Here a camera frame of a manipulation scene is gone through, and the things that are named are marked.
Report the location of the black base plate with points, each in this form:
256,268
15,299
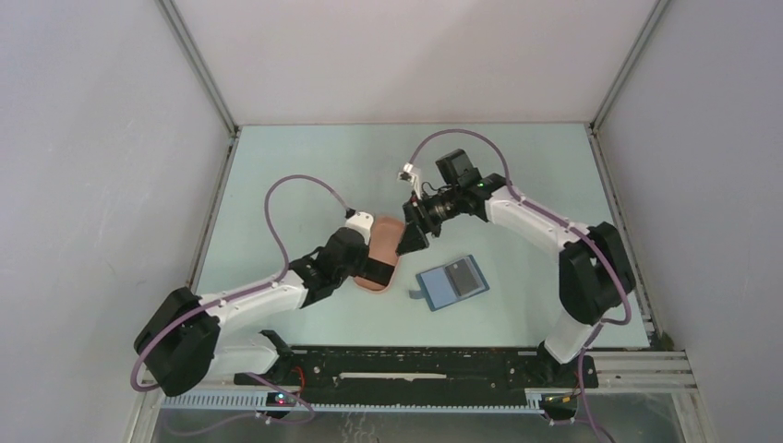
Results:
423,392

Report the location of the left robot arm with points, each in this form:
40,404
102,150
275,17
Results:
191,337

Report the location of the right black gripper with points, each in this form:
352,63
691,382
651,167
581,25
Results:
418,221

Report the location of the right controller board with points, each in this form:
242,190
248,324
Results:
560,401

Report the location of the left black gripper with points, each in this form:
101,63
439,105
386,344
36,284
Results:
358,270

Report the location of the pink oval tray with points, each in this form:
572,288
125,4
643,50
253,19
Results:
385,236

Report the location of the controller board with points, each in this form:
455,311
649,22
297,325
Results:
278,399
560,401

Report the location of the aluminium front rail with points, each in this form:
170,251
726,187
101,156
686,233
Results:
642,373

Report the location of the left controller board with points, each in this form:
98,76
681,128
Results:
278,399

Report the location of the blue card holder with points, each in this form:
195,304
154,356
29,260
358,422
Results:
449,284

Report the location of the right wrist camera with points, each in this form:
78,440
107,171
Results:
411,174

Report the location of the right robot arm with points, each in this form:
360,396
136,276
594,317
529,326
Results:
595,277

